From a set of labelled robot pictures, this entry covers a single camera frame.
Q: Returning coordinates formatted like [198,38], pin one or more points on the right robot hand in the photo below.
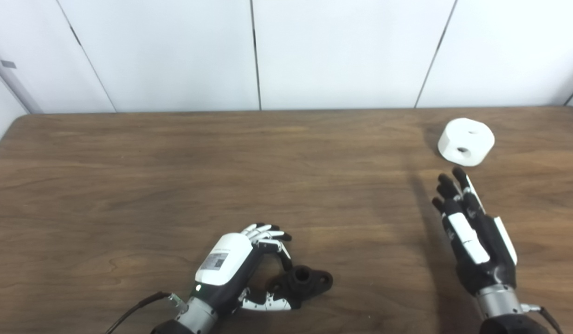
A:
[488,266]

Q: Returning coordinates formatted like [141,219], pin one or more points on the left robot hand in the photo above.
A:
[221,262]

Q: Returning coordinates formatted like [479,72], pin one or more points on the round white piece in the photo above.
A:
[455,134]

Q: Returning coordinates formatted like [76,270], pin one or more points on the black holder part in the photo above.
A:
[291,285]

